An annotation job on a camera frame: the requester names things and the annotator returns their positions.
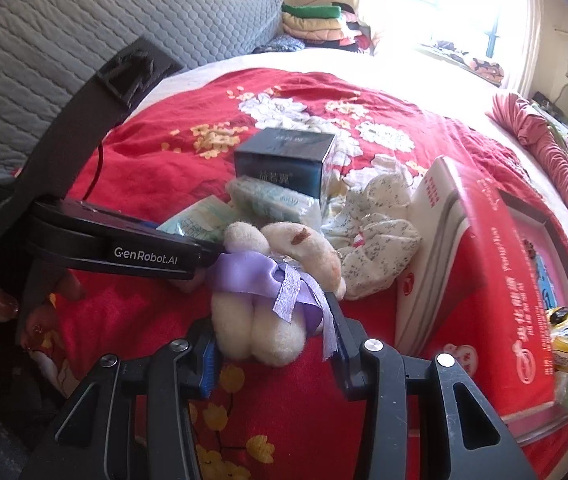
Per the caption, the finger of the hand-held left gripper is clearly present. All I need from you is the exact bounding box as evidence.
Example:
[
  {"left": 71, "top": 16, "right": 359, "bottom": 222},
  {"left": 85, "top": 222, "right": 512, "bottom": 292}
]
[
  {"left": 81, "top": 200, "right": 227, "bottom": 256},
  {"left": 191, "top": 240, "right": 229, "bottom": 281}
]

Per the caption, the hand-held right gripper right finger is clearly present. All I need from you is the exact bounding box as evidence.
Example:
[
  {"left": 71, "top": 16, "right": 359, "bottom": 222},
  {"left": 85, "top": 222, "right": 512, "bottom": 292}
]
[{"left": 324, "top": 291, "right": 537, "bottom": 480}]

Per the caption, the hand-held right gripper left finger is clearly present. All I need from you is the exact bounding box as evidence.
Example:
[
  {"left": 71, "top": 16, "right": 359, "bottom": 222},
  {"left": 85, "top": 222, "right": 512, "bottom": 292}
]
[{"left": 19, "top": 317, "right": 225, "bottom": 480}]

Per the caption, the white plush bear purple ribbon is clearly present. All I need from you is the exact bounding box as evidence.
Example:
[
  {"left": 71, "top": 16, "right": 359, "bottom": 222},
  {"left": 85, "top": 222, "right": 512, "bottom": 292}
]
[{"left": 171, "top": 221, "right": 347, "bottom": 367}]

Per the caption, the red cardboard box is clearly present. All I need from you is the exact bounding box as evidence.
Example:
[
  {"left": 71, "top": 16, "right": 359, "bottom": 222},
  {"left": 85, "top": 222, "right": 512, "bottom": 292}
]
[{"left": 394, "top": 155, "right": 568, "bottom": 446}]

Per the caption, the small green tissue pack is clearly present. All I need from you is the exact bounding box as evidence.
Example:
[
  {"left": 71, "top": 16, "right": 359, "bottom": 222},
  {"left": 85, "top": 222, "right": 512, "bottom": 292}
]
[{"left": 156, "top": 197, "right": 237, "bottom": 246}]

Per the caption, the large green tissue pack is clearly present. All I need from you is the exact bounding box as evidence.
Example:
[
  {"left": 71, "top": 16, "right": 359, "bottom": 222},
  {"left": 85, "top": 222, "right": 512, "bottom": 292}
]
[{"left": 226, "top": 176, "right": 322, "bottom": 226}]

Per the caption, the red floral blanket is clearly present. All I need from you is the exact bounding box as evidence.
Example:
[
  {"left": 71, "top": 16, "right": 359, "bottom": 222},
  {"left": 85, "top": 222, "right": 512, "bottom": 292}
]
[{"left": 29, "top": 67, "right": 568, "bottom": 480}]

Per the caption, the white floral scrunchie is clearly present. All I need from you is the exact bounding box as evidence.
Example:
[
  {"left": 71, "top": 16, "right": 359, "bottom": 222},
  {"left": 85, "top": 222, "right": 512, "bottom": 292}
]
[{"left": 321, "top": 172, "right": 422, "bottom": 301}]

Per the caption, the dark blue box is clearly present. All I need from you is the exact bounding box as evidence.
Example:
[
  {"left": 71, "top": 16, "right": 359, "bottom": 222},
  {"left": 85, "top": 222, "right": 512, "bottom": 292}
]
[{"left": 234, "top": 128, "right": 337, "bottom": 211}]

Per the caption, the grey quilted headboard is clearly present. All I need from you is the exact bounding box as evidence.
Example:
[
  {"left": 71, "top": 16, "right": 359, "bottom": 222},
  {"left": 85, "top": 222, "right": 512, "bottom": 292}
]
[{"left": 0, "top": 0, "right": 287, "bottom": 171}]

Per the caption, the dark knitted cloth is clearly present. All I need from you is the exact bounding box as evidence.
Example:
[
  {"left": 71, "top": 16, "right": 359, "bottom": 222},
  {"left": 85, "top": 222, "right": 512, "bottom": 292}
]
[{"left": 251, "top": 35, "right": 307, "bottom": 54}]

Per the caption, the stack of folded clothes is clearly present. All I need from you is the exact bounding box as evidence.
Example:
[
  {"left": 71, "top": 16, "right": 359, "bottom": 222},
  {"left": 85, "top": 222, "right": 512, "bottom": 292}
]
[{"left": 281, "top": 2, "right": 375, "bottom": 53}]

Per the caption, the cream bed sheet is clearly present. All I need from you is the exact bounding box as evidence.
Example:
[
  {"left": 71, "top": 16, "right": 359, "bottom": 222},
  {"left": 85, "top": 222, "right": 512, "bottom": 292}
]
[{"left": 134, "top": 47, "right": 568, "bottom": 221}]

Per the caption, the pink quilt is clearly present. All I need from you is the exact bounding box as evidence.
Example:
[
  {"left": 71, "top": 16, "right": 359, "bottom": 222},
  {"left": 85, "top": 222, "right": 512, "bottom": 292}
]
[{"left": 486, "top": 92, "right": 568, "bottom": 256}]

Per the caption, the cream curtain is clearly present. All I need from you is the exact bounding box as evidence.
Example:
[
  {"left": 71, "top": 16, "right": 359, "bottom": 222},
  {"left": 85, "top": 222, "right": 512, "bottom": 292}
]
[
  {"left": 501, "top": 0, "right": 547, "bottom": 98},
  {"left": 356, "top": 0, "right": 405, "bottom": 56}
]

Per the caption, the patterned cloth on windowsill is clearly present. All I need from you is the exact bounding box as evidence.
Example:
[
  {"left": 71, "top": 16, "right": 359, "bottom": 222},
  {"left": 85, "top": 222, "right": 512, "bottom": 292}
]
[{"left": 466, "top": 55, "right": 504, "bottom": 83}]

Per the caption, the barred window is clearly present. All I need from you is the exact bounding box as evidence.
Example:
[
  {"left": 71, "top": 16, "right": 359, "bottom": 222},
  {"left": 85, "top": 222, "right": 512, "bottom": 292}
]
[{"left": 399, "top": 0, "right": 524, "bottom": 61}]

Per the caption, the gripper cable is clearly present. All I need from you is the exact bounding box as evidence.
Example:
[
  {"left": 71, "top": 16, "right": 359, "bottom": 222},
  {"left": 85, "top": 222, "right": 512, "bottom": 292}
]
[{"left": 84, "top": 142, "right": 105, "bottom": 201}]

